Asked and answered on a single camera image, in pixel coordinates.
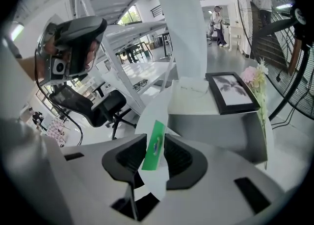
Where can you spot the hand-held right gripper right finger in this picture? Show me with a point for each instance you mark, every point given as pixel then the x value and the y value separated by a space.
pixel 189 165

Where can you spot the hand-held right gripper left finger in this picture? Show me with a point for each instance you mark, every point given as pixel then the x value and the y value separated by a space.
pixel 122 162

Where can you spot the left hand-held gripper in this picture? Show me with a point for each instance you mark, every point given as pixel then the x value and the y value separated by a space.
pixel 78 42

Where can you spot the person's left forearm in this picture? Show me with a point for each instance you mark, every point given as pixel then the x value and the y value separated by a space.
pixel 32 68

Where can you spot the person's left hand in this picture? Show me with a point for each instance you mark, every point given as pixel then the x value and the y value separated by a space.
pixel 91 56

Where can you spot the black office chair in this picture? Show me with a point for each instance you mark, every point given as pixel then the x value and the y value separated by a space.
pixel 98 111

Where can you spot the ceiling light strip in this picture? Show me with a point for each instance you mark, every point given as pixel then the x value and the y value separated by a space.
pixel 17 31

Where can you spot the white desk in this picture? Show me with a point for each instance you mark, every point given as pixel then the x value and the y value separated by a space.
pixel 147 70

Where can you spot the black eyeglasses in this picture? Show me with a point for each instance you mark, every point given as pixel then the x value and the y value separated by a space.
pixel 140 84

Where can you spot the pale artificial flowers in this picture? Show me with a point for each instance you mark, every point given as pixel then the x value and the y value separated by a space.
pixel 252 77

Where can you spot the white cabinet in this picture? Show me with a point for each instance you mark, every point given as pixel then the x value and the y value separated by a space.
pixel 234 37

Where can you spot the dark staircase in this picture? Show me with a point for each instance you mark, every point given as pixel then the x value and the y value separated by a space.
pixel 272 40

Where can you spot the large black floor fan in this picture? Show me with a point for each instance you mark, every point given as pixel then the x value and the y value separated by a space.
pixel 300 15

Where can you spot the white perforated shelf frame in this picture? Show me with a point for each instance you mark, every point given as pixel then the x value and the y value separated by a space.
pixel 115 55

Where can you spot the black picture frame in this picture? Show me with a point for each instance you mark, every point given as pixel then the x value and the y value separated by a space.
pixel 230 90

